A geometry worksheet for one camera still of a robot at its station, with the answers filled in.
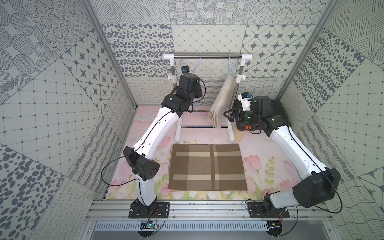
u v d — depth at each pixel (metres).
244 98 0.68
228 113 0.73
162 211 0.73
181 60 0.91
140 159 0.45
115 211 0.75
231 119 0.69
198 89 0.67
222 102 0.85
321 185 0.40
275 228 0.72
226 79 0.91
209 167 0.88
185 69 0.62
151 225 0.70
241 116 0.68
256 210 0.73
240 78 0.80
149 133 0.48
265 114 0.59
